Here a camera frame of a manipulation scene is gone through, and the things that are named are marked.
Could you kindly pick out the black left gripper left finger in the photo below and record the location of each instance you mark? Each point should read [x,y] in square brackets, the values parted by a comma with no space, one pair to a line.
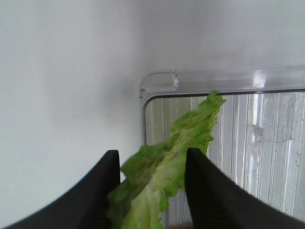
[84,206]

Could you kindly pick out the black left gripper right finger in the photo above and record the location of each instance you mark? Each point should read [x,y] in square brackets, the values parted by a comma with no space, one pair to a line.
[216,202]

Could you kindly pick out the left clear plastic tray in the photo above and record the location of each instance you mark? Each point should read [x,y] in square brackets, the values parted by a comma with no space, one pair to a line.
[259,137]

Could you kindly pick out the green lettuce leaf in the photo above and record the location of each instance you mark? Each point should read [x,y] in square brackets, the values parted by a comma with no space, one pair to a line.
[156,172]

